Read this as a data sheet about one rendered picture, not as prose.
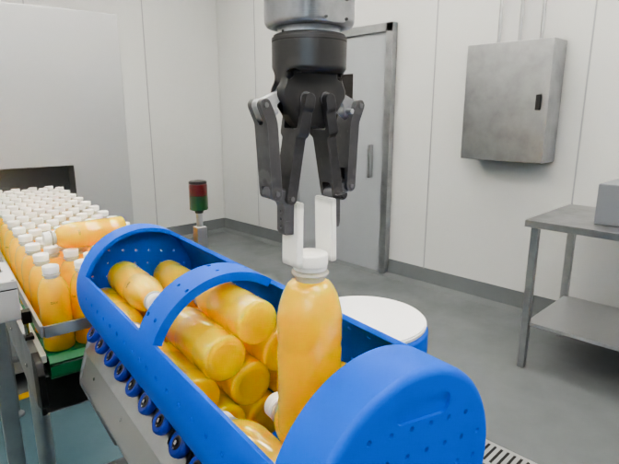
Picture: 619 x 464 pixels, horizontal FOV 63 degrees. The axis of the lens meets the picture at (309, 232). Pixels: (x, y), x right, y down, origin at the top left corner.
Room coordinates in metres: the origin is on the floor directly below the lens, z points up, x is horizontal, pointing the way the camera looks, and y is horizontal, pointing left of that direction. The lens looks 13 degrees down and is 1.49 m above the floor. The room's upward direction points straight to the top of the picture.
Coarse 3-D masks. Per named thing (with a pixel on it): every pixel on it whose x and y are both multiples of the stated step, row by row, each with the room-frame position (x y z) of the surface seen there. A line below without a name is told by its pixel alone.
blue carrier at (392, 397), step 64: (128, 256) 1.14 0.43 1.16; (192, 256) 1.21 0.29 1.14; (128, 320) 0.80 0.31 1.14; (192, 384) 0.60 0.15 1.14; (384, 384) 0.45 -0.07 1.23; (448, 384) 0.49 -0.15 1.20; (192, 448) 0.59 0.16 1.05; (256, 448) 0.47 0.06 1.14; (320, 448) 0.41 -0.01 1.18; (384, 448) 0.44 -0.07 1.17; (448, 448) 0.50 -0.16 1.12
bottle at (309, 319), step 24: (288, 288) 0.52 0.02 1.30; (312, 288) 0.51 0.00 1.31; (288, 312) 0.51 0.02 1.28; (312, 312) 0.50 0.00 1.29; (336, 312) 0.51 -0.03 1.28; (288, 336) 0.50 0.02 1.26; (312, 336) 0.49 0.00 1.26; (336, 336) 0.51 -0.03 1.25; (288, 360) 0.50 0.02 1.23; (312, 360) 0.50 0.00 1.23; (336, 360) 0.51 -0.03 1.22; (288, 384) 0.50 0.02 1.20; (312, 384) 0.50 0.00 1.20; (288, 408) 0.50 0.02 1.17
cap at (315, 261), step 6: (306, 252) 0.53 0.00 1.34; (312, 252) 0.53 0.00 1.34; (318, 252) 0.53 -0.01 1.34; (324, 252) 0.53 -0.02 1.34; (306, 258) 0.51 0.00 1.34; (312, 258) 0.51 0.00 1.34; (318, 258) 0.51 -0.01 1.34; (324, 258) 0.52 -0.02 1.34; (306, 264) 0.51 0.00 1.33; (312, 264) 0.51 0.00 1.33; (318, 264) 0.51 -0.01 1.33; (324, 264) 0.52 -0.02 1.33; (300, 270) 0.51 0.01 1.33; (306, 270) 0.51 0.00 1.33; (312, 270) 0.51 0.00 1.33; (318, 270) 0.51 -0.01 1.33; (324, 270) 0.52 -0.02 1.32
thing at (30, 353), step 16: (16, 320) 1.38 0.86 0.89; (16, 336) 1.43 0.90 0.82; (32, 352) 1.17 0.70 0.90; (32, 368) 1.17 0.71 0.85; (16, 384) 2.25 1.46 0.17; (32, 384) 1.22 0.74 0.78; (48, 384) 1.35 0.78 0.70; (64, 384) 1.35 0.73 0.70; (32, 400) 1.36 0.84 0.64; (48, 400) 1.11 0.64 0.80; (64, 400) 1.26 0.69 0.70; (80, 400) 1.26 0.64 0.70; (32, 416) 1.37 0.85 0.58; (48, 416) 1.38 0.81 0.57; (48, 432) 1.38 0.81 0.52; (48, 448) 1.37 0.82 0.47
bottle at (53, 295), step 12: (48, 276) 1.18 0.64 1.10; (60, 276) 1.21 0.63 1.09; (48, 288) 1.17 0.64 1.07; (60, 288) 1.18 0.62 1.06; (48, 300) 1.16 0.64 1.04; (60, 300) 1.18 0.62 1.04; (48, 312) 1.16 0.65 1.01; (60, 312) 1.17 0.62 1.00; (48, 324) 1.16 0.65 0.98; (60, 336) 1.17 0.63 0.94; (72, 336) 1.20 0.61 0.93; (48, 348) 1.17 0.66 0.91; (60, 348) 1.17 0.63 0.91
